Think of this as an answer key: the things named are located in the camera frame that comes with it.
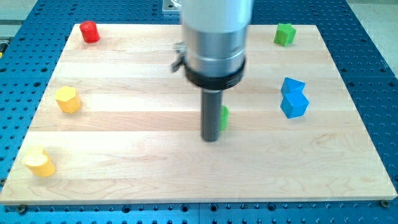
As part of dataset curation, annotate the silver mounting plate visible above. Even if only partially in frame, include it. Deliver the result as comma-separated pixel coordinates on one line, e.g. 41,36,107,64
162,0,182,14

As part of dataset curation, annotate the yellow hexagon block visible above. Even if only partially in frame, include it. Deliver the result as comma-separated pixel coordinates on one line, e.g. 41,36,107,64
55,86,81,113

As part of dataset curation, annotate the red cylinder block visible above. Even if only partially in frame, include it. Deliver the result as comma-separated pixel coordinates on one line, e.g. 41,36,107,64
79,21,100,44

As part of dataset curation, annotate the blue cube block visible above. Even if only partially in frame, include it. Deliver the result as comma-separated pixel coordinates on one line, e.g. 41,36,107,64
280,91,309,119

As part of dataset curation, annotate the green circle block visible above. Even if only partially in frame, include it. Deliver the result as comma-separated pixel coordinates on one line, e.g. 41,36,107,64
220,105,229,131

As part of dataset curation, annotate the yellow heart block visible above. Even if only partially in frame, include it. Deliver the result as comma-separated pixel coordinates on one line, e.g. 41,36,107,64
23,146,56,177

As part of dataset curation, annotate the blue triangle block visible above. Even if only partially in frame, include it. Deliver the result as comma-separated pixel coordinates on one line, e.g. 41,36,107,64
280,77,305,95

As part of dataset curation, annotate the green star block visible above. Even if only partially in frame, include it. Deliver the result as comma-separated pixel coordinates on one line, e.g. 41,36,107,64
274,23,297,46

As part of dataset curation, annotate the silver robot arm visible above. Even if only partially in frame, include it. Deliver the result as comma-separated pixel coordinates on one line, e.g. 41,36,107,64
172,0,253,91

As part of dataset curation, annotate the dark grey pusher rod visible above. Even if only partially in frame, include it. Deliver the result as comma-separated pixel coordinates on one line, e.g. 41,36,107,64
201,89,223,142

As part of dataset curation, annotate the light wooden board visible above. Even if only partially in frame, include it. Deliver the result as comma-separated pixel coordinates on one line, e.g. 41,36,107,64
1,24,397,205

